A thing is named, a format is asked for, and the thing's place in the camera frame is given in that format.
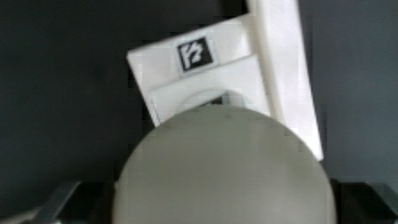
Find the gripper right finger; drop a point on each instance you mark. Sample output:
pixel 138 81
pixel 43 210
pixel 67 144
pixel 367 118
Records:
pixel 362 207

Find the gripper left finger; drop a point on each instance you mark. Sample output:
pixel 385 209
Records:
pixel 43 214

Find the white lamp bulb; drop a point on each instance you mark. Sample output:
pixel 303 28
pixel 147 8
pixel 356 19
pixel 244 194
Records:
pixel 223 170

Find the white lamp base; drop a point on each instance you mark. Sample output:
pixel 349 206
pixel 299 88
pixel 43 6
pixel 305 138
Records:
pixel 198 70

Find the white right rail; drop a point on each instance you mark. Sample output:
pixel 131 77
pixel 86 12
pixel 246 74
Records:
pixel 278 28

